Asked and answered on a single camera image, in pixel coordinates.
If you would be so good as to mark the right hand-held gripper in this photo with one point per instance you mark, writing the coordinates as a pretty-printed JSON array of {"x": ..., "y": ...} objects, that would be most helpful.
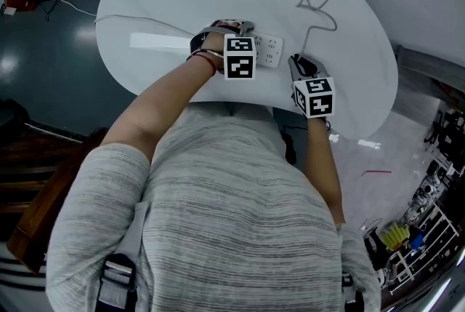
[{"x": 314, "y": 96}]

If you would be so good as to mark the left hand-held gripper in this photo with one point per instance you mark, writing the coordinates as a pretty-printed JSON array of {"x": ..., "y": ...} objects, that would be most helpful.
[{"x": 239, "y": 59}]

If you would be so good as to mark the white power strip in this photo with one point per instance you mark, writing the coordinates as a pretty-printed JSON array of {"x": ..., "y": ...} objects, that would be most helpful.
[{"x": 270, "y": 48}]

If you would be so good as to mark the person's right forearm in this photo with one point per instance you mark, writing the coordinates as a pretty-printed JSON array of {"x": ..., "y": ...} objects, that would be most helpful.
[{"x": 323, "y": 165}]

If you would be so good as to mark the person's left forearm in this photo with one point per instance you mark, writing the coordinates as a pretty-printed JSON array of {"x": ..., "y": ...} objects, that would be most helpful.
[{"x": 152, "y": 107}]

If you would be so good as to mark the person's left hand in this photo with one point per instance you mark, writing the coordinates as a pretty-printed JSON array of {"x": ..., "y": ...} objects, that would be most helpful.
[{"x": 212, "y": 47}]

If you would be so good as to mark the red stick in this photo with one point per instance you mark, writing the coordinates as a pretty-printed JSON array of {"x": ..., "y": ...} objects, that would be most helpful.
[{"x": 378, "y": 171}]

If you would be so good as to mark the person in white shirt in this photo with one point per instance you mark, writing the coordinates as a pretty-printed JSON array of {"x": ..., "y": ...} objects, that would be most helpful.
[{"x": 225, "y": 201}]

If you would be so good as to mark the yellow bristled item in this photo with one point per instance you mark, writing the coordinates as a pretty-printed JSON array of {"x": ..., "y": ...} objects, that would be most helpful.
[{"x": 394, "y": 236}]

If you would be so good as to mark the white storage shelf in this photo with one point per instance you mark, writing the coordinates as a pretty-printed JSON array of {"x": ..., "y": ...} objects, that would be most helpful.
[{"x": 425, "y": 230}]

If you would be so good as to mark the red fire extinguisher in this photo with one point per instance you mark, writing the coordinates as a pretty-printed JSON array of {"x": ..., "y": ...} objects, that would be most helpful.
[{"x": 20, "y": 3}]

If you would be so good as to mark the black chair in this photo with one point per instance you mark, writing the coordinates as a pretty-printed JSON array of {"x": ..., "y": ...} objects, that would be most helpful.
[{"x": 12, "y": 114}]

